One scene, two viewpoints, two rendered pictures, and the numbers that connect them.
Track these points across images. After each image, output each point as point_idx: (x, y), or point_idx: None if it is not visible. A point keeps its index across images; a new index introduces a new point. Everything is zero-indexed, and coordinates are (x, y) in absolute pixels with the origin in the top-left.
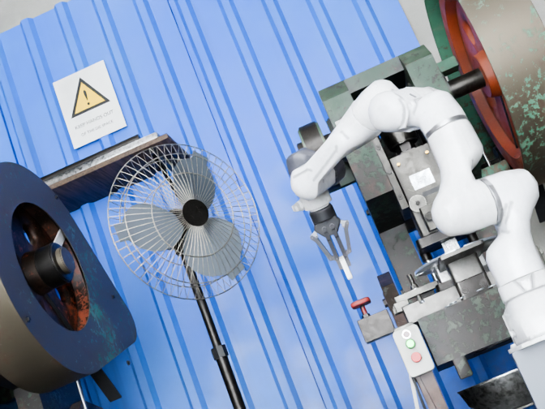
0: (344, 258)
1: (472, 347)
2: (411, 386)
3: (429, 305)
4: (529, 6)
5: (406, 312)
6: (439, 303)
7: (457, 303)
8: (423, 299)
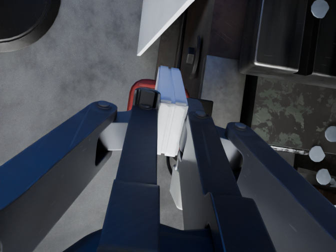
0: (176, 153)
1: (282, 146)
2: (186, 2)
3: (305, 78)
4: None
5: (253, 69)
6: (323, 83)
7: (334, 153)
8: (320, 18)
